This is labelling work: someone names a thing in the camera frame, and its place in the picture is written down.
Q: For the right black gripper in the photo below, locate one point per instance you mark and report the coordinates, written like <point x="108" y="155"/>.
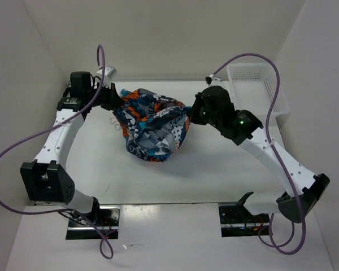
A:
<point x="193" y="113"/>

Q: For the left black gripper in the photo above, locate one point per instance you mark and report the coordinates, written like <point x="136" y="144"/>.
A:
<point x="114" y="100"/>

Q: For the colourful patterned shorts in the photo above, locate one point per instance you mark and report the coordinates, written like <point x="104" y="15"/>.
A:
<point x="154" y="126"/>

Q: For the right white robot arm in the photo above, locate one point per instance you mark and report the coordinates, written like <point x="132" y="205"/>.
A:
<point x="303" y="188"/>

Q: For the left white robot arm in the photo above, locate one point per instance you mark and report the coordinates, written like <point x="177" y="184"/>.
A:
<point x="45" y="177"/>

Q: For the white plastic basket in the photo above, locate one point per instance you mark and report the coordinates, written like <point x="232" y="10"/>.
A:
<point x="252" y="87"/>

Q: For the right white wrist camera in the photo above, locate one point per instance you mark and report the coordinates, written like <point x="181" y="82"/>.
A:
<point x="213" y="80"/>

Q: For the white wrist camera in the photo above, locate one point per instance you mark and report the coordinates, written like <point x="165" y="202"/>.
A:
<point x="109" y="73"/>
<point x="213" y="80"/>

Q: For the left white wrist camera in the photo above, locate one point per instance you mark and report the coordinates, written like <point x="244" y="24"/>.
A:
<point x="109" y="73"/>

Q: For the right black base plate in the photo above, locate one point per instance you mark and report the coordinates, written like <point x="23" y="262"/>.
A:
<point x="236" y="221"/>

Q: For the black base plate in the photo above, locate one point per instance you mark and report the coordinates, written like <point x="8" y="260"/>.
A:
<point x="236" y="221"/>
<point x="79" y="229"/>

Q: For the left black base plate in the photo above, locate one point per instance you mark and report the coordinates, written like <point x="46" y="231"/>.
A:
<point x="79" y="229"/>

